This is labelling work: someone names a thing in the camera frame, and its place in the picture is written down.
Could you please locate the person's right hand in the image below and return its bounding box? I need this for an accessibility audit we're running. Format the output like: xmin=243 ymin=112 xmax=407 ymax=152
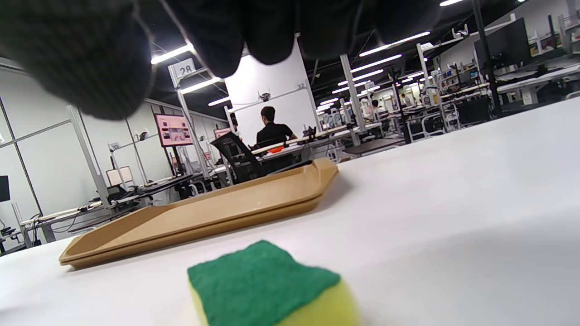
xmin=0 ymin=0 xmax=442 ymax=121

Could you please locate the brown plastic food tray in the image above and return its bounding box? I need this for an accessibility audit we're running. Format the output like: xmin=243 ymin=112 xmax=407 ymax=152
xmin=58 ymin=158 xmax=339 ymax=265
xmin=68 ymin=196 xmax=325 ymax=270

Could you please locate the green and yellow sponge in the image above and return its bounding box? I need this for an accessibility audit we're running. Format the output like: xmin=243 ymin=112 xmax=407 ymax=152
xmin=187 ymin=240 xmax=362 ymax=326

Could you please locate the white number sign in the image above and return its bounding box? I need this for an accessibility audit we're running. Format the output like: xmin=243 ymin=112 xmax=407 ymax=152
xmin=174 ymin=58 xmax=197 ymax=78

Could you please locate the monitor with pink screen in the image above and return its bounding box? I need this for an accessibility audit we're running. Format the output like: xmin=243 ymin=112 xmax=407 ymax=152
xmin=154 ymin=113 xmax=195 ymax=148

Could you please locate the black mesh office chair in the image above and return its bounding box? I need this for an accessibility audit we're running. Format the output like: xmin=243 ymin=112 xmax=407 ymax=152
xmin=210 ymin=131 xmax=269 ymax=184

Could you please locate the dark brown side table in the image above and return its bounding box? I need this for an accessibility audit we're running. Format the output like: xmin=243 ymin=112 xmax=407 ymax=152
xmin=343 ymin=138 xmax=405 ymax=157

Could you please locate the white rolling cart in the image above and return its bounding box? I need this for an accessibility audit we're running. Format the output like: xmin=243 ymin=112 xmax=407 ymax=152
xmin=406 ymin=113 xmax=448 ymax=142

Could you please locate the large black monitor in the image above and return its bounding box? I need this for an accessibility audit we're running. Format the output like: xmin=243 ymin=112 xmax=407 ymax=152
xmin=474 ymin=18 xmax=532 ymax=69

